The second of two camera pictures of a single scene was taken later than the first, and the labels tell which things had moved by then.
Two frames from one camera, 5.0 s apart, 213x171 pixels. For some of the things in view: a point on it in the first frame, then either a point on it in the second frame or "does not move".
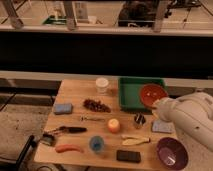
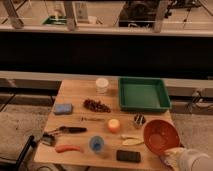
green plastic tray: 129,93 does not move
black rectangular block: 130,156 does not move
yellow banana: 134,141 does not move
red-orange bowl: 150,93 -> 160,135
